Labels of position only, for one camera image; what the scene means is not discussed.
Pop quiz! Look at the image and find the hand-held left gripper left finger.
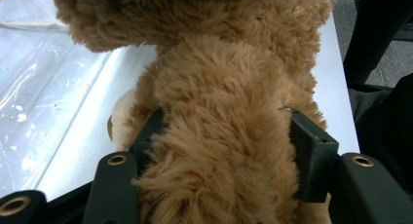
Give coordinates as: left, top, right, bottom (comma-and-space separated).
129, 107, 169, 176

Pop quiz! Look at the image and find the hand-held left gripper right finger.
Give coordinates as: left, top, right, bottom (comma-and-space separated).
286, 106, 341, 205

